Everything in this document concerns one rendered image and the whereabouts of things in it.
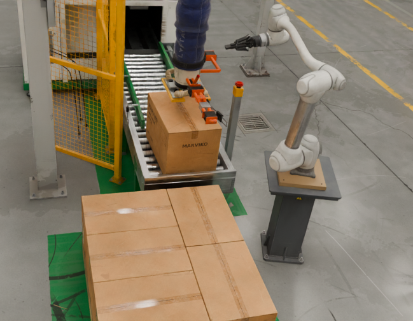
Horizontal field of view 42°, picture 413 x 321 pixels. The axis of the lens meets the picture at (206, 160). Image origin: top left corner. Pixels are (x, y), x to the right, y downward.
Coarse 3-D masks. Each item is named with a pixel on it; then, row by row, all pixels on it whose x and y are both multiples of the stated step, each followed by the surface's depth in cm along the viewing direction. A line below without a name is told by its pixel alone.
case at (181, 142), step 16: (160, 96) 415; (160, 112) 395; (176, 112) 398; (192, 112) 400; (160, 128) 393; (176, 128) 379; (192, 128) 382; (208, 128) 384; (160, 144) 397; (176, 144) 381; (192, 144) 385; (208, 144) 390; (160, 160) 402; (176, 160) 389; (192, 160) 394; (208, 160) 399
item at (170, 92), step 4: (164, 80) 398; (168, 80) 398; (172, 80) 394; (164, 84) 394; (168, 88) 389; (168, 92) 384; (172, 92) 383; (172, 96) 379; (172, 100) 376; (176, 100) 377; (180, 100) 377; (184, 100) 378
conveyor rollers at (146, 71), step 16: (128, 64) 550; (144, 64) 555; (160, 64) 560; (144, 80) 525; (160, 80) 530; (128, 96) 491; (144, 96) 495; (144, 112) 473; (144, 128) 451; (144, 144) 438
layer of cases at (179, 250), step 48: (144, 192) 381; (192, 192) 387; (96, 240) 337; (144, 240) 342; (192, 240) 346; (240, 240) 352; (96, 288) 306; (144, 288) 310; (192, 288) 314; (240, 288) 318
